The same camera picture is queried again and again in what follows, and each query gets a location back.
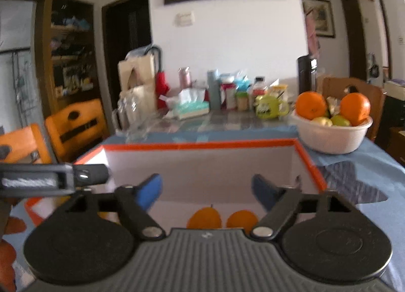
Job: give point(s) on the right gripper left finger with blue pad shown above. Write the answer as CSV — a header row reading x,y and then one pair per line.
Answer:
x,y
134,203

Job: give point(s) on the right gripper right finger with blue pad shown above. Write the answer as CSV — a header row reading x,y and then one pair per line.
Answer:
x,y
283,205

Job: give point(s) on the small orange tangerine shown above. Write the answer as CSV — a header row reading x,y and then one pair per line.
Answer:
x,y
205,218
244,219

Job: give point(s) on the person's left hand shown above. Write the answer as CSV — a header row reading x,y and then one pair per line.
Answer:
x,y
14,225

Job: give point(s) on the wooden chair far left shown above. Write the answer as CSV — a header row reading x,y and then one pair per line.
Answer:
x,y
26,146

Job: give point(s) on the orange cardboard box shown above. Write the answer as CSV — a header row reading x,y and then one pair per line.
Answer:
x,y
215,174

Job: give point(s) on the clear glass cups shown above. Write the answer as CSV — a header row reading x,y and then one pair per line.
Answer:
x,y
132,118

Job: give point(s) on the green mug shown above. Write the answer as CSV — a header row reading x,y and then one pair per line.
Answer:
x,y
270,107

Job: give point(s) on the white fruit bowl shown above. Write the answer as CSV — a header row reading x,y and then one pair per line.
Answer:
x,y
334,140

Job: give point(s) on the yellow apple in bowl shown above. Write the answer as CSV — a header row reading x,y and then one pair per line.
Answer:
x,y
323,121

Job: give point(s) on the beige paper bag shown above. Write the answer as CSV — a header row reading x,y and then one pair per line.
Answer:
x,y
136,76

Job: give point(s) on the orange in bowl left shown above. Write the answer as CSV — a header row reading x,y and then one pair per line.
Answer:
x,y
310,105

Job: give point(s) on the orange in bowl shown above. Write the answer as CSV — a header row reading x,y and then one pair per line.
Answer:
x,y
355,107
310,105

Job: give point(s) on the green tissue box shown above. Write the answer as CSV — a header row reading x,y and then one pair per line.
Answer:
x,y
191,103

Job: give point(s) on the green pear in bowl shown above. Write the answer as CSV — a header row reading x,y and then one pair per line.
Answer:
x,y
339,120

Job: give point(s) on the red folded umbrella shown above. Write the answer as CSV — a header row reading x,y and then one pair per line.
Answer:
x,y
161,85

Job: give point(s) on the blue tablecloth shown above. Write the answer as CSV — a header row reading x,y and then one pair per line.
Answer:
x,y
373,167

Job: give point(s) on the pink tumbler bottle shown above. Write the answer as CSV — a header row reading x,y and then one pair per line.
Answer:
x,y
185,79

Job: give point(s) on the orange in bowl right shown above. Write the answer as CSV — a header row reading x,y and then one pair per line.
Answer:
x,y
355,107

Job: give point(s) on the wooden shelf cabinet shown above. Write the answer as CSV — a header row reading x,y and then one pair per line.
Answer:
x,y
64,54

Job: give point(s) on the wooden chair behind bowl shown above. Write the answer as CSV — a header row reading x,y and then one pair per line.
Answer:
x,y
339,87

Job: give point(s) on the grey tall bottle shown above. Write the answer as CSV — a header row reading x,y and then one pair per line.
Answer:
x,y
214,89

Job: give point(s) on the black thermos bottle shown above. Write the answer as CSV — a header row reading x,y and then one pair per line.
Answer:
x,y
307,69

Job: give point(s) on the pink hanging cloth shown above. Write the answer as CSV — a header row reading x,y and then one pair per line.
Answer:
x,y
313,44

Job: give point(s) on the small framed picture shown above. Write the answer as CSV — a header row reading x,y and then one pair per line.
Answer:
x,y
322,13

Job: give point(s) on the white wall switch panel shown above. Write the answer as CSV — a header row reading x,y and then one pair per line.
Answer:
x,y
185,19

